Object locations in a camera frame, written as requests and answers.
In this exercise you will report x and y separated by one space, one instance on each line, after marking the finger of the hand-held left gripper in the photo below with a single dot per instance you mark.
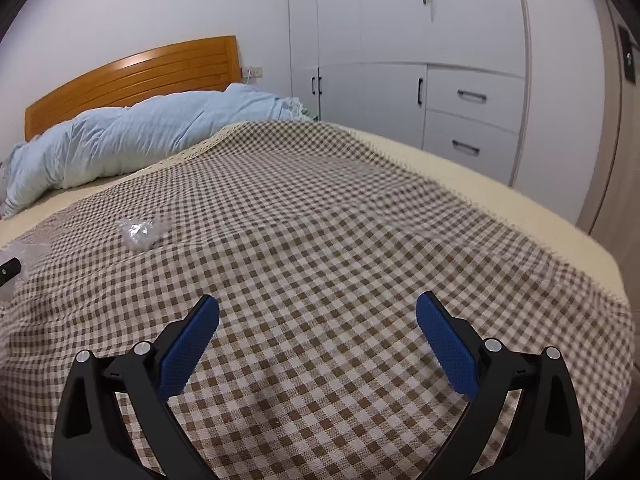
7 275

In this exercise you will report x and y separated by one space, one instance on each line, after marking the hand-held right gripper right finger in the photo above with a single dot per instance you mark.
447 345

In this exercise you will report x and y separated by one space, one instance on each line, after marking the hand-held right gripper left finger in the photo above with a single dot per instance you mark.
192 345

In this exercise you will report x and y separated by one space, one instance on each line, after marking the small crumpled clear wrap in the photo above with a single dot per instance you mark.
140 234

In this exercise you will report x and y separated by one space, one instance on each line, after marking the cream mattress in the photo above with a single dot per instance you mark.
500 190

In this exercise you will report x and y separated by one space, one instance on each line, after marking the light blue duvet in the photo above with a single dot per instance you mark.
125 145

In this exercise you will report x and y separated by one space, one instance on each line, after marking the wooden headboard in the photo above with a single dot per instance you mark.
140 70

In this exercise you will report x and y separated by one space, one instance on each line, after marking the beige door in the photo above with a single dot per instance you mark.
610 135

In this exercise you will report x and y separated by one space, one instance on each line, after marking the white wardrobe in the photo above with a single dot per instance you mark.
375 20

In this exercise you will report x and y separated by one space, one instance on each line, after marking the wall socket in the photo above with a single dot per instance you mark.
252 71

